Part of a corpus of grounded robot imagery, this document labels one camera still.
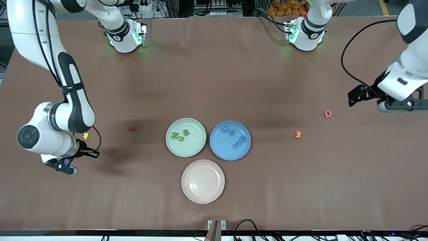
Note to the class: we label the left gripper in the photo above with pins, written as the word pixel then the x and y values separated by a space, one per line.
pixel 373 90

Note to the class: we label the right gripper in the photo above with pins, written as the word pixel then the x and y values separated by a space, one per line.
pixel 82 147

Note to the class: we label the green foam letter N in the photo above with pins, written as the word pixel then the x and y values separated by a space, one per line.
pixel 174 135

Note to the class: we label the blue letter E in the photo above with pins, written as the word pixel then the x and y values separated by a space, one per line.
pixel 238 144

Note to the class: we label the blue foam letter X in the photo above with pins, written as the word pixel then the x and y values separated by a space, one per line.
pixel 226 128

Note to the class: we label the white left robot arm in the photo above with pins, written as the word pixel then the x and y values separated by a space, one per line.
pixel 311 33

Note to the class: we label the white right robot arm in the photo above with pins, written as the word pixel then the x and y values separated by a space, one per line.
pixel 30 33

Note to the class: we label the pink foam letter Q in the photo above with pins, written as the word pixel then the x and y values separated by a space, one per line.
pixel 328 114

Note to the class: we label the green plate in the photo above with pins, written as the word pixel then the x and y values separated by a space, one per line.
pixel 194 147

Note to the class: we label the beige plate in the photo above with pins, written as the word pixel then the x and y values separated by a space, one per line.
pixel 203 182

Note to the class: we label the pile of orange objects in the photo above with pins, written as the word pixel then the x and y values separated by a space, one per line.
pixel 284 8

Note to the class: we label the blue plate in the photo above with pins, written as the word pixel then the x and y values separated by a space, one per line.
pixel 220 149

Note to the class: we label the white power strip with plugs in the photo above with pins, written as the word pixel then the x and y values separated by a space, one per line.
pixel 143 7

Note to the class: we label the metal bracket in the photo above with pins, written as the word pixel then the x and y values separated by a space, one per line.
pixel 214 231

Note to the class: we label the aluminium frame profile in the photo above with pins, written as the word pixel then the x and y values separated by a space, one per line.
pixel 3 10

